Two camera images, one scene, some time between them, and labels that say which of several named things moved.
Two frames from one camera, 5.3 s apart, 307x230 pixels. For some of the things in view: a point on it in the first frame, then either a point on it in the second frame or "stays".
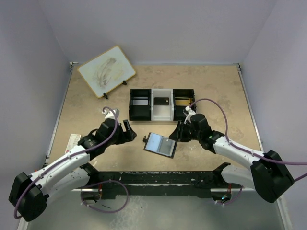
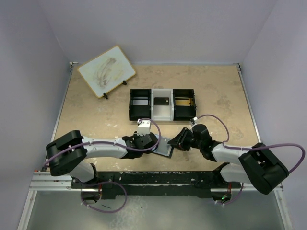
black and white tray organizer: (159, 104) stays
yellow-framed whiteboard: (106, 70) stays
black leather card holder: (159, 144) stays
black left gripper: (124, 133) to (148, 140)
